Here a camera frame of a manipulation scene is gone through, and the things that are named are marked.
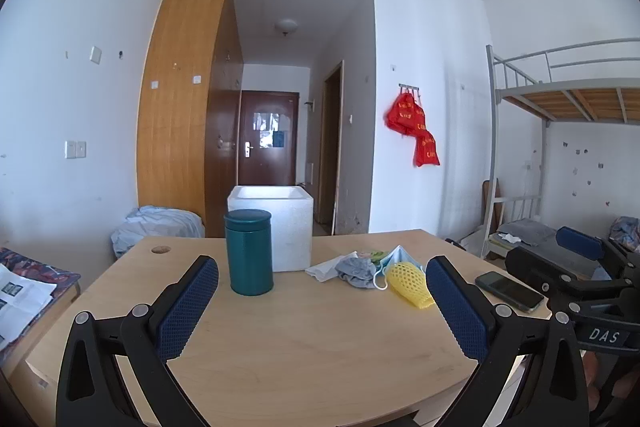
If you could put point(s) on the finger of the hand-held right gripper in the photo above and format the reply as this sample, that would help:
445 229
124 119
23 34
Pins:
580 243
530 262

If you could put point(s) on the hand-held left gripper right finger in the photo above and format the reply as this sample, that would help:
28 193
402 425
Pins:
457 307

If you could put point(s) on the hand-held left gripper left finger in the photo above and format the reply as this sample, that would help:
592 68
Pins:
187 302

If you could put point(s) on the yellow foam net sleeve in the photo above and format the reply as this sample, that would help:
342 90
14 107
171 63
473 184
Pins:
407 284

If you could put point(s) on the blue face mask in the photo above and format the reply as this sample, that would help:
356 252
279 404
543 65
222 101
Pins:
407 257

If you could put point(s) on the green pink snack packet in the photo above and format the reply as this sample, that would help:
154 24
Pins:
372 253

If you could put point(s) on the grey cloth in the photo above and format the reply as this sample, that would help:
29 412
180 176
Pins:
355 274

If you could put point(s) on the white foam box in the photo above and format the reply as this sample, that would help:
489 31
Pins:
292 232

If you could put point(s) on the white paper tissue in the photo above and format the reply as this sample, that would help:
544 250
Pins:
325 269

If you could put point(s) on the person's right hand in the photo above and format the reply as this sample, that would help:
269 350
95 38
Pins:
591 379

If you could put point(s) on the crumpled white paper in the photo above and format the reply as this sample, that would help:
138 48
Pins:
510 237

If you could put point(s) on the grey mattress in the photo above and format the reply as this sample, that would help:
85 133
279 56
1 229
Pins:
530 229

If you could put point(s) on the black smartphone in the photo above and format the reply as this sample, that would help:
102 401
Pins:
510 291

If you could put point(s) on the patterned cloth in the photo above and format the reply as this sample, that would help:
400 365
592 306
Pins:
625 232

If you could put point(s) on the brown wooden board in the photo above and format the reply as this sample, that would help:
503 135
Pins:
487 207

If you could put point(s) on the teal metal canister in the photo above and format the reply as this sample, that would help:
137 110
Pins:
250 257

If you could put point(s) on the light blue cloth pile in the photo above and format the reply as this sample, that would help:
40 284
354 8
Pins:
155 227

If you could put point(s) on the grey metal bunk bed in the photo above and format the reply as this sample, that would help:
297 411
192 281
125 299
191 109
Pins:
575 104

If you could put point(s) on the printed blanket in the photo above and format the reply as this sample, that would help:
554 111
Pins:
50 274

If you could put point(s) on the red hanging bag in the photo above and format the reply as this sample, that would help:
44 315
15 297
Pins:
402 112
426 149

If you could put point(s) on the dark brown entry door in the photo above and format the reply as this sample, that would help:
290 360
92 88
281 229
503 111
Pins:
270 162

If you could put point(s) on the printed paper sheets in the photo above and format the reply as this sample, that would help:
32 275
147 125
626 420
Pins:
20 302

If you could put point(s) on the wooden wardrobe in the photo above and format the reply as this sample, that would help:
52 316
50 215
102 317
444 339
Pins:
175 132

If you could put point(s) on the round ceiling lamp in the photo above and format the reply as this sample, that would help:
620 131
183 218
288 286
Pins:
286 27

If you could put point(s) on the white double wall socket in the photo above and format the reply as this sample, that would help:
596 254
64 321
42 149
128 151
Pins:
76 149

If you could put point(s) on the metal wall hook rack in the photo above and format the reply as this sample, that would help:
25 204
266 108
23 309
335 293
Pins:
409 86

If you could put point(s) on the wooden side door frame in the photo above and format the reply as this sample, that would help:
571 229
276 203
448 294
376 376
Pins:
332 132

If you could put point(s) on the grey wall fixture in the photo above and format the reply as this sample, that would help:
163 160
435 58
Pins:
307 104

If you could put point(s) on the white wall switch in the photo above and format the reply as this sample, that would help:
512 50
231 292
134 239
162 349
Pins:
96 55

